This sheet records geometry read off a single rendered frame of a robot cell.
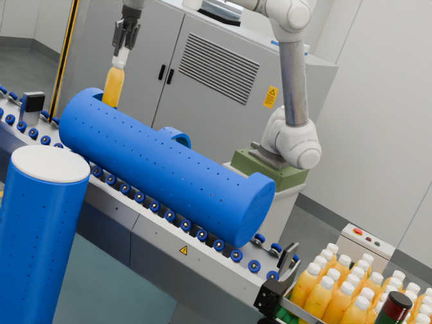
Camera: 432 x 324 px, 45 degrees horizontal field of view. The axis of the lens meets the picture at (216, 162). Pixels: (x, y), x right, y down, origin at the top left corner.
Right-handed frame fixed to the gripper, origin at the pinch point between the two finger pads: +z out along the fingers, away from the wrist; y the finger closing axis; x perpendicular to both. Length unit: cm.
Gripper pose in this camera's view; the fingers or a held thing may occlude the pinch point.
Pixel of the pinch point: (120, 56)
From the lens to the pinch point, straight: 215.9
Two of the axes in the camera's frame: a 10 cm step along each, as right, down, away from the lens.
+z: -3.0, 8.9, 3.5
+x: 8.2, 4.3, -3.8
